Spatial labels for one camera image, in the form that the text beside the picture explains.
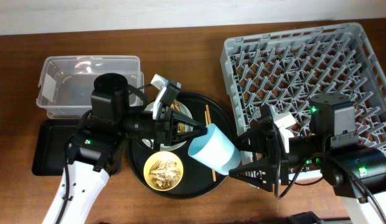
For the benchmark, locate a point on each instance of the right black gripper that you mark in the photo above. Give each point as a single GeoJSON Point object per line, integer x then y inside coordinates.
{"type": "Point", "coordinates": [276, 158]}

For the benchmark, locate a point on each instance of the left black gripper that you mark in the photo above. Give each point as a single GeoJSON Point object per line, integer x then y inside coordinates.
{"type": "Point", "coordinates": [167, 130]}

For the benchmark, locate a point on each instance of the blue cup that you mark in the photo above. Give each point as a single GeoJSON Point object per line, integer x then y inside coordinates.
{"type": "Point", "coordinates": [215, 151]}

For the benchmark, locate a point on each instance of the yellow bowl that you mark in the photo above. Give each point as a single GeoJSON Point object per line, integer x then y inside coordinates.
{"type": "Point", "coordinates": [163, 155]}

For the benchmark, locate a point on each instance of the food scraps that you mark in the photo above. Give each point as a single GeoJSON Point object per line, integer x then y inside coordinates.
{"type": "Point", "coordinates": [165, 174]}

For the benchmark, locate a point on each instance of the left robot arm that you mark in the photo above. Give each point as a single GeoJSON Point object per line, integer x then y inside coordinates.
{"type": "Point", "coordinates": [93, 153]}

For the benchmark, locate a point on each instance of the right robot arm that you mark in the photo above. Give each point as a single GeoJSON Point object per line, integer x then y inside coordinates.
{"type": "Point", "coordinates": [356, 172]}

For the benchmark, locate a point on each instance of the grey dishwasher rack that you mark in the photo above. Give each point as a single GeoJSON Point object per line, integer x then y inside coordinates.
{"type": "Point", "coordinates": [284, 69]}

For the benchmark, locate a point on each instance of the grey plate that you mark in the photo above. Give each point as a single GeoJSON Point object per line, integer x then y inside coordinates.
{"type": "Point", "coordinates": [149, 142]}

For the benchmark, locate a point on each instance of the gold snack wrapper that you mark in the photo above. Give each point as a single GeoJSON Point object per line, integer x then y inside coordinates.
{"type": "Point", "coordinates": [175, 105]}

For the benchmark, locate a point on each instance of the wooden chopstick right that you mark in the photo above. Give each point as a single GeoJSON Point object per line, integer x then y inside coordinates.
{"type": "Point", "coordinates": [208, 112]}

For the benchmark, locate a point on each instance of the round black tray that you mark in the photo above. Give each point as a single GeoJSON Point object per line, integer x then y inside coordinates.
{"type": "Point", "coordinates": [197, 178]}

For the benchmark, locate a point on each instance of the black object bottom edge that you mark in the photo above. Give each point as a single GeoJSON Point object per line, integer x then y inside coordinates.
{"type": "Point", "coordinates": [304, 218]}

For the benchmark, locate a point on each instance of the clear plastic bin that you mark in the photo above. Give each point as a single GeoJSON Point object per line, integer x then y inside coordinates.
{"type": "Point", "coordinates": [66, 82]}

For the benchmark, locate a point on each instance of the black rectangular tray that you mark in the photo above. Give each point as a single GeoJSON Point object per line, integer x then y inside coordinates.
{"type": "Point", "coordinates": [49, 152]}

